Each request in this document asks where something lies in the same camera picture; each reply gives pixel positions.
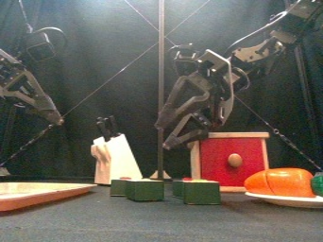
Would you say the wooden drawer cabinet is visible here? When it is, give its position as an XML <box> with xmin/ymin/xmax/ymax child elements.
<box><xmin>187</xmin><ymin>131</ymin><xmax>271</xmax><ymax>194</ymax></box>

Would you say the red drawer with wooden knob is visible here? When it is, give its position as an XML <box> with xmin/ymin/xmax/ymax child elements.
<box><xmin>199</xmin><ymin>137</ymin><xmax>265</xmax><ymax>187</ymax></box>

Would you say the grey pole base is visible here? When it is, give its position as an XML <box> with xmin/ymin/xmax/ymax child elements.
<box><xmin>149</xmin><ymin>169</ymin><xmax>173</xmax><ymax>182</ymax></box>

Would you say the green wooden block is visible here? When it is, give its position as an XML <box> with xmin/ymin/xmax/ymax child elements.
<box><xmin>124</xmin><ymin>178</ymin><xmax>165</xmax><ymax>202</ymax></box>
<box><xmin>172</xmin><ymin>177</ymin><xmax>187</xmax><ymax>199</ymax></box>
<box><xmin>181</xmin><ymin>179</ymin><xmax>221</xmax><ymax>206</ymax></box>
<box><xmin>108</xmin><ymin>177</ymin><xmax>132</xmax><ymax>198</ymax></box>

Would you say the white toy knife block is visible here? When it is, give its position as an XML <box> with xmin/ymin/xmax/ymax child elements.
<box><xmin>89</xmin><ymin>133</ymin><xmax>144</xmax><ymax>185</ymax></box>

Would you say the orange toy carrot tip piece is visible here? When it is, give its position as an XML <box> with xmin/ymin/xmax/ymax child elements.
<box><xmin>241</xmin><ymin>169</ymin><xmax>269</xmax><ymax>196</ymax></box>

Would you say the orange toy carrot body piece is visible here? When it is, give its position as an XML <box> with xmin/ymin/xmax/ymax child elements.
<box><xmin>265</xmin><ymin>167</ymin><xmax>316</xmax><ymax>199</ymax></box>

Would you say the pale wooden tray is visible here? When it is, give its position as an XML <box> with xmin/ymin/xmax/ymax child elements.
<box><xmin>0</xmin><ymin>181</ymin><xmax>98</xmax><ymax>213</ymax></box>

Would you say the white plate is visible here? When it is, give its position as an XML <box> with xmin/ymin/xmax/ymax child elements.
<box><xmin>243</xmin><ymin>191</ymin><xmax>323</xmax><ymax>210</ymax></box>

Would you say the green toy carrot top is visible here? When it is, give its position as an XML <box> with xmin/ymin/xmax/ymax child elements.
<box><xmin>311</xmin><ymin>171</ymin><xmax>323</xmax><ymax>198</ymax></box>

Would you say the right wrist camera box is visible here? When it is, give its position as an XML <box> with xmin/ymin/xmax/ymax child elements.
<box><xmin>173</xmin><ymin>46</ymin><xmax>199</xmax><ymax>78</ymax></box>

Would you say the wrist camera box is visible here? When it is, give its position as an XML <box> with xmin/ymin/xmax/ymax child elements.
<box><xmin>173</xmin><ymin>46</ymin><xmax>199</xmax><ymax>78</ymax></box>
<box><xmin>24</xmin><ymin>31</ymin><xmax>57</xmax><ymax>61</ymax></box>

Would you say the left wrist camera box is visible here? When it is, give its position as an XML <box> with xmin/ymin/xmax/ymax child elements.
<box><xmin>24</xmin><ymin>31</ymin><xmax>57</xmax><ymax>61</ymax></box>

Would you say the black handled toy knife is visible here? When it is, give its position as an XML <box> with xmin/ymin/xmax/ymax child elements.
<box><xmin>107</xmin><ymin>114</ymin><xmax>123</xmax><ymax>137</ymax></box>
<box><xmin>96</xmin><ymin>116</ymin><xmax>112</xmax><ymax>143</ymax></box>

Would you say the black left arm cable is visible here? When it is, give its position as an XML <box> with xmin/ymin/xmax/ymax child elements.
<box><xmin>29</xmin><ymin>26</ymin><xmax>69</xmax><ymax>55</ymax></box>

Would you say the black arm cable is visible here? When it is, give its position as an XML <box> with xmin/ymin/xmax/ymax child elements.
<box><xmin>223</xmin><ymin>10</ymin><xmax>292</xmax><ymax>59</ymax></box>
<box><xmin>29</xmin><ymin>26</ymin><xmax>69</xmax><ymax>55</ymax></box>

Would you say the grey vertical frame pole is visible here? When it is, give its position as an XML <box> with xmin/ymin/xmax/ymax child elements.
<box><xmin>156</xmin><ymin>0</ymin><xmax>167</xmax><ymax>181</ymax></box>

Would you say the dark frame post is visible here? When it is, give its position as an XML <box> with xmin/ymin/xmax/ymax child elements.
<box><xmin>292</xmin><ymin>43</ymin><xmax>317</xmax><ymax>160</ymax></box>

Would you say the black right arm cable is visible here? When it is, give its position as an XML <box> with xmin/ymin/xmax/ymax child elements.
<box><xmin>223</xmin><ymin>10</ymin><xmax>292</xmax><ymax>59</ymax></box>

